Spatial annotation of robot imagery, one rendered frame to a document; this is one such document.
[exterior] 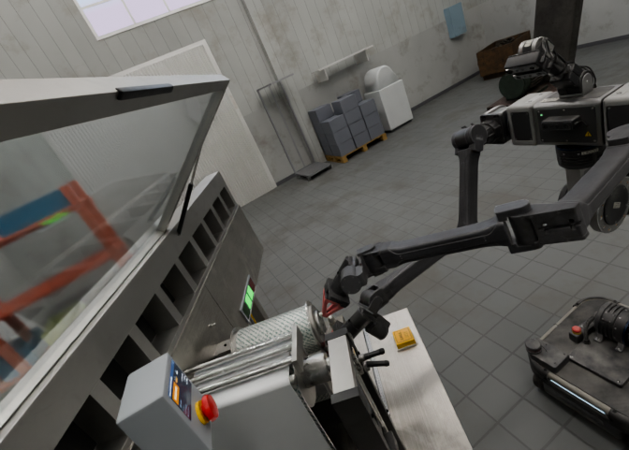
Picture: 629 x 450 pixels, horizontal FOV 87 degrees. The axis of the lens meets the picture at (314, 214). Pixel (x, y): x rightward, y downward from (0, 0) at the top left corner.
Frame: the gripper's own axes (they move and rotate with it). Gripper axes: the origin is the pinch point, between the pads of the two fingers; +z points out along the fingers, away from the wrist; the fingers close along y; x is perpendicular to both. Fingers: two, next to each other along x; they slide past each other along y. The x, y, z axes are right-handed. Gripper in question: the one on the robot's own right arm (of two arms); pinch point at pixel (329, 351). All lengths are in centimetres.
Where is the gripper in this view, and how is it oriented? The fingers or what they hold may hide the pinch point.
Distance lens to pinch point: 125.0
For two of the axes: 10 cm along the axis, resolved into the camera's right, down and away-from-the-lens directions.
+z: -6.0, 7.4, 2.9
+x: -8.0, -5.4, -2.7
